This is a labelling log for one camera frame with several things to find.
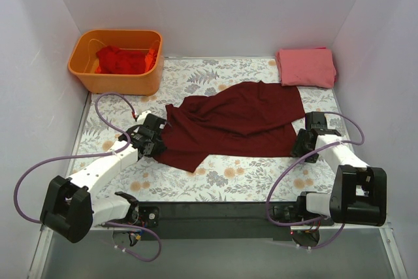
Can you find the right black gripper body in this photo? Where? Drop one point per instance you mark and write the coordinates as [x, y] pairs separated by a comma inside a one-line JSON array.
[[300, 146]]

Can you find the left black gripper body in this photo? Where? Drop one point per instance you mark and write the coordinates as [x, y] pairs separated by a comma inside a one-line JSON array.
[[156, 142]]

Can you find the dark red t shirt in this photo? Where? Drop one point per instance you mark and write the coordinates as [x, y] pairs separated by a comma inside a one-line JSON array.
[[249, 119]]

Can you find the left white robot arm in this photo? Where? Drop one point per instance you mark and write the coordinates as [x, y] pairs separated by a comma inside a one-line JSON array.
[[71, 208]]

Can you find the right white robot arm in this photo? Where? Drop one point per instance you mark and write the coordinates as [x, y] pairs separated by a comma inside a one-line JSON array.
[[359, 192]]

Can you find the folded pink t shirt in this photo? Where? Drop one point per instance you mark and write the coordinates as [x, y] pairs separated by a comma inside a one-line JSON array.
[[306, 67]]

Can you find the orange t shirt in bin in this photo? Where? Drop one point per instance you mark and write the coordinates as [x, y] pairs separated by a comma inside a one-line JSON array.
[[151, 56]]

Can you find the bright red t shirt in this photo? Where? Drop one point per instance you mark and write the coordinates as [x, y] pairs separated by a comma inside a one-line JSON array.
[[113, 60]]

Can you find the orange plastic bin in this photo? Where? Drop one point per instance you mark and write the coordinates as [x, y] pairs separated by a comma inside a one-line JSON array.
[[83, 61]]

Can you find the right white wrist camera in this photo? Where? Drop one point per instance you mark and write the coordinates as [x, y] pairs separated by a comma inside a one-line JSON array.
[[324, 130]]

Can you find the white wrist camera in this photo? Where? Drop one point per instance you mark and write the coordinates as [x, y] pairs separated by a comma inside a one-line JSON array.
[[324, 130], [140, 117]]

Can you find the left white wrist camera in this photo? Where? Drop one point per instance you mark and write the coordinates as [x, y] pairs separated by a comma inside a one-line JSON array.
[[140, 117]]

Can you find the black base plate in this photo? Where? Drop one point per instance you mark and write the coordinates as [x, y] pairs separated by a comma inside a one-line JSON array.
[[226, 220]]

